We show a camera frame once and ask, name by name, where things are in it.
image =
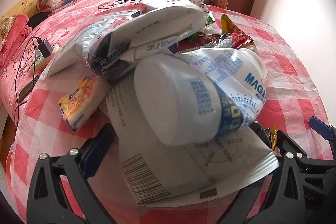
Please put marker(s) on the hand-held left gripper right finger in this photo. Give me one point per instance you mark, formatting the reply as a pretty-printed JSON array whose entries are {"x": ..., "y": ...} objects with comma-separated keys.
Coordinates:
[{"x": 285, "y": 143}]

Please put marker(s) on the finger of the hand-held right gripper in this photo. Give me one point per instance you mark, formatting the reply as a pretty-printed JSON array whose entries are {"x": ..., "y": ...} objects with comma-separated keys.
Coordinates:
[{"x": 317, "y": 127}]

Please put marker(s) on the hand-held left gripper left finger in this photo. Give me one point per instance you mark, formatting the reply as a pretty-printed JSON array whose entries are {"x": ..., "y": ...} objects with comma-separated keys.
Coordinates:
[{"x": 90, "y": 158}]

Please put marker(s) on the grey pouch with barcode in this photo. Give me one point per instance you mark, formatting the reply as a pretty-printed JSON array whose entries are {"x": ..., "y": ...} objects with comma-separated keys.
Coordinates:
[{"x": 162, "y": 161}]

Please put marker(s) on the white plastic bottle blue label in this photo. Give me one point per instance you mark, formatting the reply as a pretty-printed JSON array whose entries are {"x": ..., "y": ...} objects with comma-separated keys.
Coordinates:
[{"x": 168, "y": 98}]

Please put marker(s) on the white and black pouch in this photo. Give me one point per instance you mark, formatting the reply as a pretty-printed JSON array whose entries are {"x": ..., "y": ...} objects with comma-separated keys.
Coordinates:
[{"x": 162, "y": 22}]

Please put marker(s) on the yellow tissue packet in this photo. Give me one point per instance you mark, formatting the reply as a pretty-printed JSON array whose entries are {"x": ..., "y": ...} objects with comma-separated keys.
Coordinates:
[{"x": 78, "y": 106}]

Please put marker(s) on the black flat device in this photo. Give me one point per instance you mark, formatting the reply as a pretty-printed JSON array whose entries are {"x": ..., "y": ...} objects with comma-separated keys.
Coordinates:
[{"x": 27, "y": 87}]

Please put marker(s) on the beige power strip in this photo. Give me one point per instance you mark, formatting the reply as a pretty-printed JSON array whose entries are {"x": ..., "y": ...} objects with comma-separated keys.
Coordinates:
[{"x": 39, "y": 60}]

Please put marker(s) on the white plastic mailer bag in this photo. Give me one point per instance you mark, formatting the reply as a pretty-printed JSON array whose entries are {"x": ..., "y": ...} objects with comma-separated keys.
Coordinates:
[{"x": 71, "y": 48}]

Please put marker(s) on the red snack wrapper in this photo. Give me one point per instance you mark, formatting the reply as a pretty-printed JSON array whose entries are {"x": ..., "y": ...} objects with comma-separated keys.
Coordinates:
[{"x": 236, "y": 35}]

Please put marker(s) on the black charger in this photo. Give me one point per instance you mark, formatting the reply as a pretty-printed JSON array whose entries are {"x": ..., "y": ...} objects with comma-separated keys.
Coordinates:
[{"x": 45, "y": 48}]

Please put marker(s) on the green and white wrapper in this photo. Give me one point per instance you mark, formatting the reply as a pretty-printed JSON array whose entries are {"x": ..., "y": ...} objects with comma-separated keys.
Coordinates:
[{"x": 209, "y": 19}]

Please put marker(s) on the pink pillow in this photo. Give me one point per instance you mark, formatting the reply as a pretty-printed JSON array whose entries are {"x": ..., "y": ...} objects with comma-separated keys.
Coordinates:
[{"x": 13, "y": 35}]

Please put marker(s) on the black cloth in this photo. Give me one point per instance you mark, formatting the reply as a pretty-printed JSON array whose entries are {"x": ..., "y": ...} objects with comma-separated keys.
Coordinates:
[{"x": 38, "y": 19}]

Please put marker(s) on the bed with pink bedspread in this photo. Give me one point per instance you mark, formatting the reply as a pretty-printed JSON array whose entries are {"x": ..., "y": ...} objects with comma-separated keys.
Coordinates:
[{"x": 118, "y": 1}]

